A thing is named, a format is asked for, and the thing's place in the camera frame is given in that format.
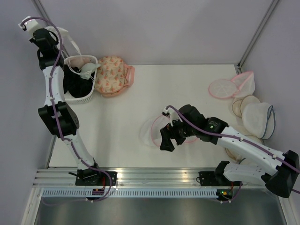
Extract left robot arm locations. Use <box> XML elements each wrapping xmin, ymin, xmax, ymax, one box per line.
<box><xmin>30</xmin><ymin>28</ymin><xmax>102</xmax><ymax>186</ymax></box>

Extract right aluminium corner post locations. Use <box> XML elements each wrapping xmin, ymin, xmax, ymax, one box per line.
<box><xmin>234</xmin><ymin>0</ymin><xmax>281</xmax><ymax>74</ymax></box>

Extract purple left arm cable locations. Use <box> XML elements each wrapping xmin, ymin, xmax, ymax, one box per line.
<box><xmin>20</xmin><ymin>16</ymin><xmax>112</xmax><ymax>207</ymax></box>

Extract pink mesh laundry bag open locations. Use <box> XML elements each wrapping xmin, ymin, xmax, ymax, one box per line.
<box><xmin>231</xmin><ymin>71</ymin><xmax>255</xmax><ymax>98</ymax></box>

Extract black bras in basket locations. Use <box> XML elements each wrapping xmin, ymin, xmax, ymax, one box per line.
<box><xmin>63</xmin><ymin>65</ymin><xmax>94</xmax><ymax>98</ymax></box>

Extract white bra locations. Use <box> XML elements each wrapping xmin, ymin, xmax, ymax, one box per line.
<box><xmin>80</xmin><ymin>62</ymin><xmax>100</xmax><ymax>80</ymax></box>
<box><xmin>45</xmin><ymin>26</ymin><xmax>99</xmax><ymax>80</ymax></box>

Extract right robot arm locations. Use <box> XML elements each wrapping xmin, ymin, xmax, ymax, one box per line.
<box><xmin>160</xmin><ymin>105</ymin><xmax>300</xmax><ymax>198</ymax></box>

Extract white plastic laundry basket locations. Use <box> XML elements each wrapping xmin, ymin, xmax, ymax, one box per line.
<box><xmin>63</xmin><ymin>55</ymin><xmax>98</xmax><ymax>104</ymax></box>

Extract aluminium corner post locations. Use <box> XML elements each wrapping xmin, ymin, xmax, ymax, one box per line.
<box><xmin>234</xmin><ymin>0</ymin><xmax>281</xmax><ymax>74</ymax></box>
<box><xmin>32</xmin><ymin>0</ymin><xmax>69</xmax><ymax>58</ymax></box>

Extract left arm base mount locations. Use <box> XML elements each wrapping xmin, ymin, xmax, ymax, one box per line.
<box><xmin>68</xmin><ymin>169</ymin><xmax>110</xmax><ymax>186</ymax></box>

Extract white slotted cable duct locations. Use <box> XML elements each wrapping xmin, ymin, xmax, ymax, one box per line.
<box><xmin>42</xmin><ymin>188</ymin><xmax>218</xmax><ymax>198</ymax></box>

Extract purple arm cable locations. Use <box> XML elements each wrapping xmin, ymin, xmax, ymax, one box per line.
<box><xmin>166</xmin><ymin>105</ymin><xmax>300</xmax><ymax>204</ymax></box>
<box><xmin>20</xmin><ymin>16</ymin><xmax>112</xmax><ymax>207</ymax></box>

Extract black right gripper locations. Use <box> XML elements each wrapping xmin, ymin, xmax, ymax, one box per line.
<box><xmin>160</xmin><ymin>115</ymin><xmax>197</xmax><ymax>151</ymax></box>

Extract left aluminium corner post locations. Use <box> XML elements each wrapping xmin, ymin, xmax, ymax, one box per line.
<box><xmin>32</xmin><ymin>0</ymin><xmax>69</xmax><ymax>58</ymax></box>

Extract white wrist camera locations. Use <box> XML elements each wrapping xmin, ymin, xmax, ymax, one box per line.
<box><xmin>162</xmin><ymin>106</ymin><xmax>181</xmax><ymax>126</ymax></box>
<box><xmin>18</xmin><ymin>16</ymin><xmax>42</xmax><ymax>38</ymax></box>

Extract pink rimmed mesh laundry bag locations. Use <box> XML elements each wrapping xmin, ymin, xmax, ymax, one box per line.
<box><xmin>140</xmin><ymin>115</ymin><xmax>200</xmax><ymax>149</ymax></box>

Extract floral peach bra case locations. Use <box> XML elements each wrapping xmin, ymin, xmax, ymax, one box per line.
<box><xmin>95</xmin><ymin>56</ymin><xmax>135</xmax><ymax>97</ymax></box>

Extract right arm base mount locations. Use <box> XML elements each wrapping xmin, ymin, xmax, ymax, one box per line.
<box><xmin>198</xmin><ymin>161</ymin><xmax>240</xmax><ymax>187</ymax></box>

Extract aluminium front rail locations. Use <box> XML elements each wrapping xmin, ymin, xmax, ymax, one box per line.
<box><xmin>33</xmin><ymin>167</ymin><xmax>214</xmax><ymax>188</ymax></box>

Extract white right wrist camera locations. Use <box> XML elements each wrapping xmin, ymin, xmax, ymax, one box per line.
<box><xmin>162</xmin><ymin>106</ymin><xmax>181</xmax><ymax>126</ymax></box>

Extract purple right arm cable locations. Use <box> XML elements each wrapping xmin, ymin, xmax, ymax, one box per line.
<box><xmin>166</xmin><ymin>105</ymin><xmax>300</xmax><ymax>204</ymax></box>

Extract beige bra cup upper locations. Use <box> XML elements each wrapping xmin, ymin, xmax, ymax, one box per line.
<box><xmin>232</xmin><ymin>95</ymin><xmax>261</xmax><ymax>118</ymax></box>

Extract white bra in basket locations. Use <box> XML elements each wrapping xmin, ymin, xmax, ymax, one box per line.
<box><xmin>80</xmin><ymin>62</ymin><xmax>100</xmax><ymax>80</ymax></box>

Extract pink mesh laundry bag flat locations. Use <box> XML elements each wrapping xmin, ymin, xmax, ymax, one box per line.
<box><xmin>208</xmin><ymin>79</ymin><xmax>238</xmax><ymax>99</ymax></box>

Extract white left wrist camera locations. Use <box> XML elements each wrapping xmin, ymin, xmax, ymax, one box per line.
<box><xmin>18</xmin><ymin>16</ymin><xmax>42</xmax><ymax>38</ymax></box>

